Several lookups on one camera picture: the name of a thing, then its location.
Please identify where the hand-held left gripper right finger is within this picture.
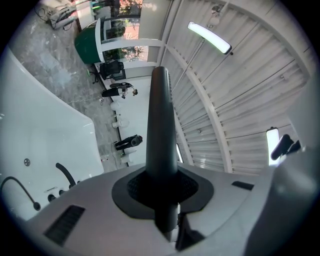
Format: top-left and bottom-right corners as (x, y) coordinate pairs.
(176, 163), (318, 256)

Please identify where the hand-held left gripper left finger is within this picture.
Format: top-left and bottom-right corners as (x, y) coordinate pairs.
(24, 162), (176, 256)

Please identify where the black shower head with hose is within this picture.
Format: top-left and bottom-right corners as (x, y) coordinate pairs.
(144, 66), (181, 242)

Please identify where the white bathtub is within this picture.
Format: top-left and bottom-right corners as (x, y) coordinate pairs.
(0, 46), (105, 222)

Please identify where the green round container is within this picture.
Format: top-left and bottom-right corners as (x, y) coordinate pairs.
(74, 17), (105, 65)

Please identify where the white ceiling light panel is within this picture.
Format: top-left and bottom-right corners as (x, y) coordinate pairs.
(265, 126), (280, 166)
(187, 21), (233, 55)

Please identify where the black office chair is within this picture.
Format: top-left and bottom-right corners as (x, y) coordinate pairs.
(91, 59), (125, 85)

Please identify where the white cable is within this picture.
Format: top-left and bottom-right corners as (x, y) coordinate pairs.
(65, 96), (104, 105)

